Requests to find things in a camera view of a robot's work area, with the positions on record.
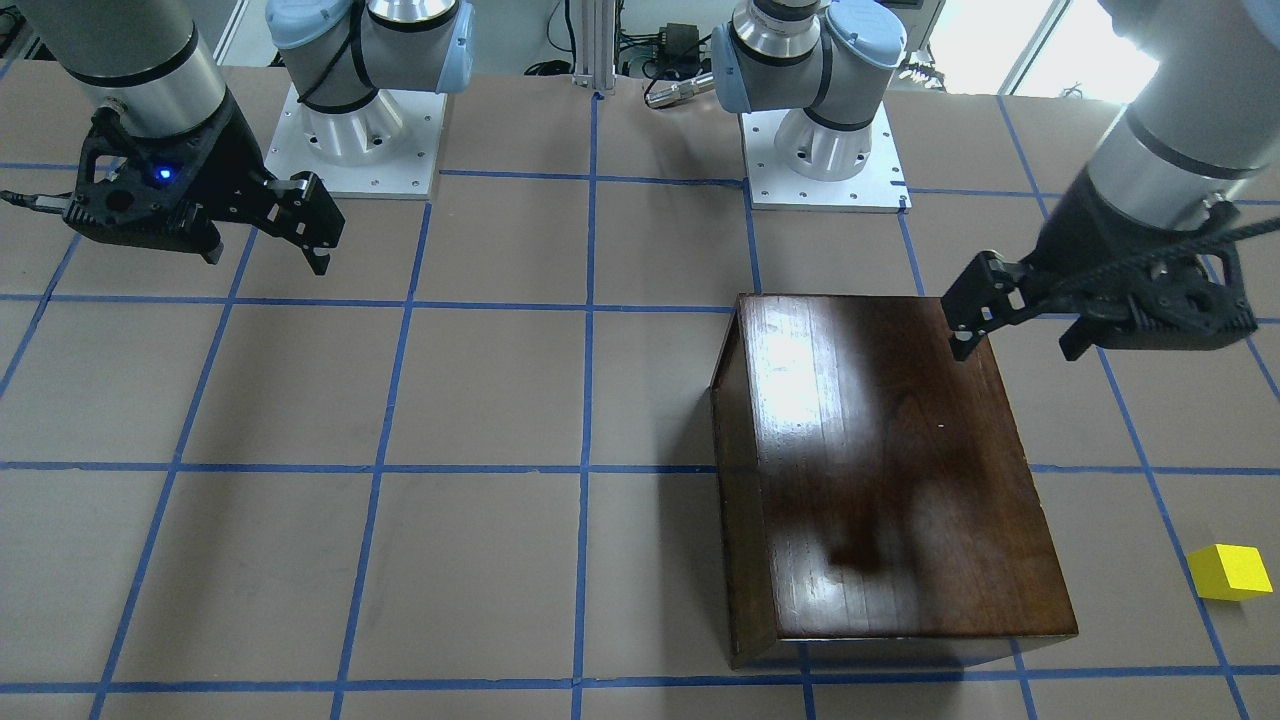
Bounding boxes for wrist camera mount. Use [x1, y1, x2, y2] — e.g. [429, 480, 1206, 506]
[0, 105, 223, 252]
[1055, 201, 1277, 351]

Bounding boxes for yellow cube block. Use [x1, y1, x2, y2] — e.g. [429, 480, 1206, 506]
[1187, 544, 1274, 602]

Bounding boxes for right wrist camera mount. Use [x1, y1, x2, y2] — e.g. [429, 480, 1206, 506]
[0, 105, 223, 252]

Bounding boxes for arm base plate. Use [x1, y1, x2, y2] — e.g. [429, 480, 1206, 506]
[264, 87, 451, 201]
[739, 104, 913, 213]

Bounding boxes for black power adapter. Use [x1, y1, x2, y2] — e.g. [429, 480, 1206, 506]
[655, 23, 701, 68]

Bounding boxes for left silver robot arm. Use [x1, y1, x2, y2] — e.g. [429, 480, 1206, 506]
[710, 1, 1279, 361]

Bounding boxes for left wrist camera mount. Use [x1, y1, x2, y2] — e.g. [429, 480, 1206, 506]
[1055, 201, 1277, 351]

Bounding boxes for dark wooden drawer cabinet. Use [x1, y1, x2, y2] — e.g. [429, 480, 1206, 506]
[710, 293, 1079, 667]

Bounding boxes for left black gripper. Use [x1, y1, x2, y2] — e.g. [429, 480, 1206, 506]
[941, 172, 1215, 363]

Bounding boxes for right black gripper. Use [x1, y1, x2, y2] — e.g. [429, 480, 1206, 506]
[131, 94, 346, 275]

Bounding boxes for aluminium frame post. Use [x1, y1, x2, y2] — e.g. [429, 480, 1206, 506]
[564, 1, 620, 99]

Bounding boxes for silver metal cylinder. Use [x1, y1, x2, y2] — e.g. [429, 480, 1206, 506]
[644, 72, 716, 110]

